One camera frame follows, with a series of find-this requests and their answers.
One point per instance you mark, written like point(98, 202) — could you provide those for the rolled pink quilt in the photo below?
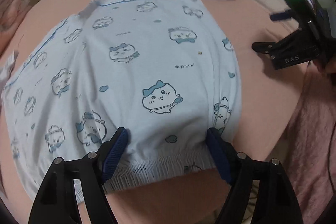
point(9, 8)

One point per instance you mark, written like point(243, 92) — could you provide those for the light blue printed pajama top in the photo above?
point(6, 67)

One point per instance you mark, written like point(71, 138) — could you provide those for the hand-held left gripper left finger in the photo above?
point(116, 150)

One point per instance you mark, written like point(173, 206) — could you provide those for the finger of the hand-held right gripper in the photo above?
point(265, 47)
point(282, 16)

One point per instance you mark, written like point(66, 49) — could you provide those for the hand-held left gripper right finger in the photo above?
point(218, 154)

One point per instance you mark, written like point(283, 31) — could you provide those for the bed with pink sheet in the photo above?
point(262, 82)

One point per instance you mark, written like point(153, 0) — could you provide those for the pink fluffy robe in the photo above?
point(315, 121)

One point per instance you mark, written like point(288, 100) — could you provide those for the light blue printed pajama pants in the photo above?
point(147, 61)

